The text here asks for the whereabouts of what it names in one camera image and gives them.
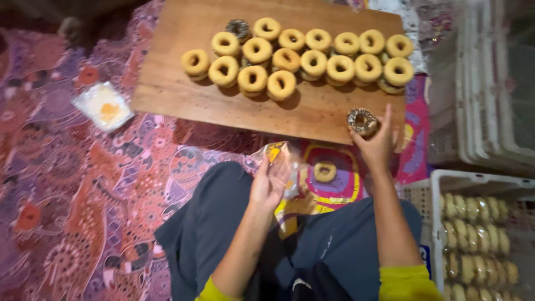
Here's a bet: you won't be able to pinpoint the person's left hand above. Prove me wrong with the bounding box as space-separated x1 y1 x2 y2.
250 155 292 212

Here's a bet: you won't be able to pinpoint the chocolate sprinkled donut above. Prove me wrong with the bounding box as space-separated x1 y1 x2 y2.
226 19 252 43
346 108 379 137

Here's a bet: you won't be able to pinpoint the person's right hand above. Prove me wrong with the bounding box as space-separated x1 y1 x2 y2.
349 104 398 173

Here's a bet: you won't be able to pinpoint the pink yellow patterned mat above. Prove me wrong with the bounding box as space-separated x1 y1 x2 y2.
274 74 431 241

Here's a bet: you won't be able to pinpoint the purple red patterned cloth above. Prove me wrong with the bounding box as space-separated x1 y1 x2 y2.
0 0 301 301

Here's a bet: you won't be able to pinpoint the wooden board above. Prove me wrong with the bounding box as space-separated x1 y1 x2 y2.
130 0 407 146

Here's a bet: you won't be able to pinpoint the white plastic crate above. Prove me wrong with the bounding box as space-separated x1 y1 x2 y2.
402 169 535 301

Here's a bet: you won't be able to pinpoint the clear plastic bag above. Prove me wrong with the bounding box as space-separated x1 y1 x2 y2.
250 141 308 200

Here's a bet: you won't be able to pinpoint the yellow long-sleeved shirt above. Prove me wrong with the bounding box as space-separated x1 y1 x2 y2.
194 265 444 301

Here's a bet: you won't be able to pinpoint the group of plain donuts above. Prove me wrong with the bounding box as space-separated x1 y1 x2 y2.
181 17 415 102

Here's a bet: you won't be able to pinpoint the single plain donut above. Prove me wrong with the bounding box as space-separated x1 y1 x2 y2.
313 161 337 183

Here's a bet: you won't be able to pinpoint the dark blue trousers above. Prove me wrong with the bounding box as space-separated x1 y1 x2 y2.
154 161 424 301

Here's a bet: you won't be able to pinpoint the stack of white crates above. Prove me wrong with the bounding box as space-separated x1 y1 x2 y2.
428 0 535 177

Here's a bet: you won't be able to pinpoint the pack of clear bags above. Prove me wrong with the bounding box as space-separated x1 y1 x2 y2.
71 81 135 133

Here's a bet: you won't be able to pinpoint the rows of bagged donuts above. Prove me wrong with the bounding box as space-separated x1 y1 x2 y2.
439 193 524 301

